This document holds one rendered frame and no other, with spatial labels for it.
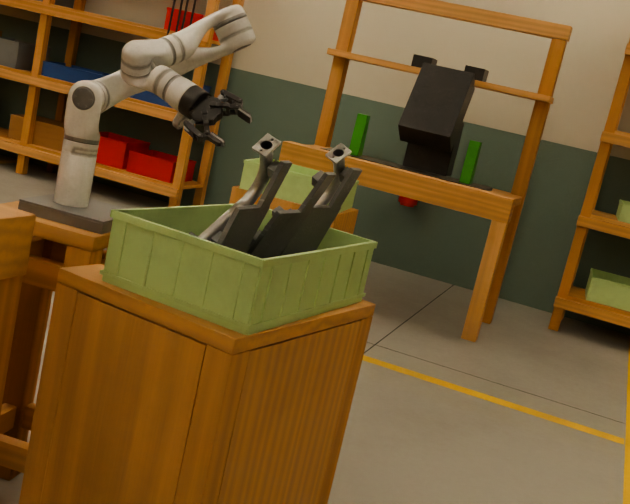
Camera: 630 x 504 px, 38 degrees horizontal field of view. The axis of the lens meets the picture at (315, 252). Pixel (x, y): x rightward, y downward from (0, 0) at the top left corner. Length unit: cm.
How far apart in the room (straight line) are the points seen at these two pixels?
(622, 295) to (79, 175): 473
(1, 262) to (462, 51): 544
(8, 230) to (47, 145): 588
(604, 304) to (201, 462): 484
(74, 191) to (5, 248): 37
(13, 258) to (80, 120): 45
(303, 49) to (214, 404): 576
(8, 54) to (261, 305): 640
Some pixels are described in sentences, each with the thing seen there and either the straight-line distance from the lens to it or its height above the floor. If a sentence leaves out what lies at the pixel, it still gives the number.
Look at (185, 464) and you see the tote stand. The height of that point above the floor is 48.
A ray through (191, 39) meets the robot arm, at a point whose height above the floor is 137.
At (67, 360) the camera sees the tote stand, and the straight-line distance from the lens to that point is 224.
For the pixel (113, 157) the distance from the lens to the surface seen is 764.
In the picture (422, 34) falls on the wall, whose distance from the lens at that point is 727.
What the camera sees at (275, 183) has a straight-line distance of 207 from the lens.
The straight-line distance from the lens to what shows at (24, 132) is 806.
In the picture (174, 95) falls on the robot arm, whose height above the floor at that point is 124.
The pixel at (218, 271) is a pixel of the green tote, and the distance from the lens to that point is 198.
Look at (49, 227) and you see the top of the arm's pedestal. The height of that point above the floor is 84.
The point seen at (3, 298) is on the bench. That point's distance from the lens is 223.
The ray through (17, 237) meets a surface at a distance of 220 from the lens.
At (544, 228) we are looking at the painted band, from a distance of 709.
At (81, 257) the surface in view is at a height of 79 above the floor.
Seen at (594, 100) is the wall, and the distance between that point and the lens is 706.
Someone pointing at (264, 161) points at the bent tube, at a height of 115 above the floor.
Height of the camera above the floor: 136
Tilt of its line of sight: 11 degrees down
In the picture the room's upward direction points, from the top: 13 degrees clockwise
